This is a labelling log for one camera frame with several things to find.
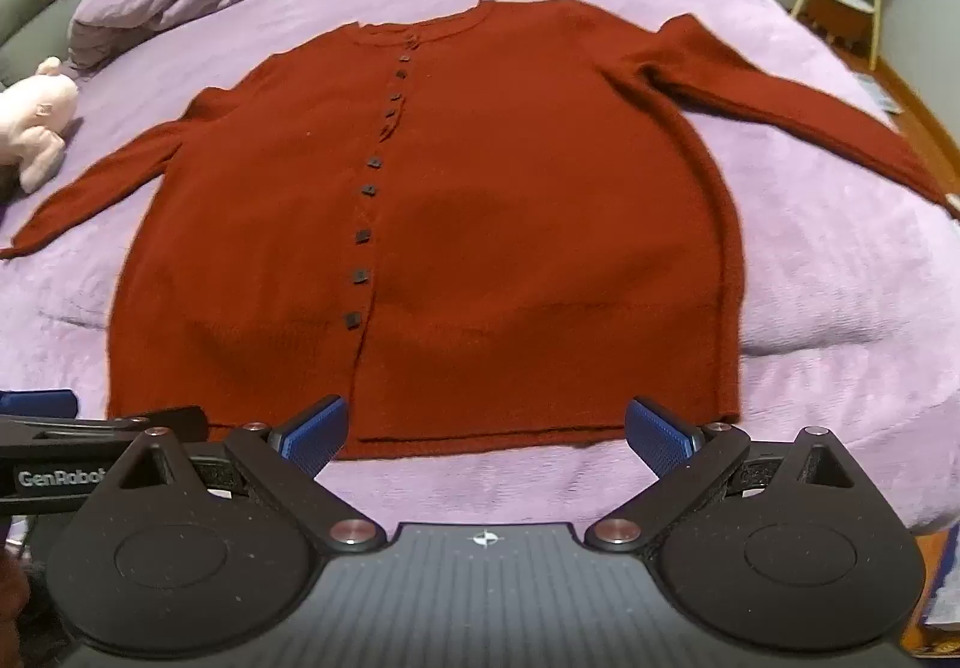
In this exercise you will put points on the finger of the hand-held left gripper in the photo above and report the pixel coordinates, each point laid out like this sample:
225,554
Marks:
37,404

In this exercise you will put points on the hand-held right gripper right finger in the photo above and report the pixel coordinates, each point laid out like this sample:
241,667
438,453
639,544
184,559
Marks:
658,435

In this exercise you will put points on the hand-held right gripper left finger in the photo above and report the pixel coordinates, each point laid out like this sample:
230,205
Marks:
313,434

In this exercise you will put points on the red knit cardigan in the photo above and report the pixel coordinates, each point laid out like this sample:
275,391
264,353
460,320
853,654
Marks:
525,203

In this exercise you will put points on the purple bed blanket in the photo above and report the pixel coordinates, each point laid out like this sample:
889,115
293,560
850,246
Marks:
825,338

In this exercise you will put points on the pink plush toy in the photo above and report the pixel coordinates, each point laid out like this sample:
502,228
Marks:
34,113

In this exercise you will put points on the papers on floor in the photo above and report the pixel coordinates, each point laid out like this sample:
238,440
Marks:
879,92

